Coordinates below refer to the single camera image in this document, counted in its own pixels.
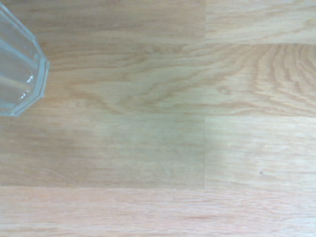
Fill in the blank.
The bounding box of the clear faceted drinking glass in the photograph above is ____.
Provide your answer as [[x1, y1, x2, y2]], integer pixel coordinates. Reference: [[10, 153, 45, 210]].
[[0, 4, 51, 118]]

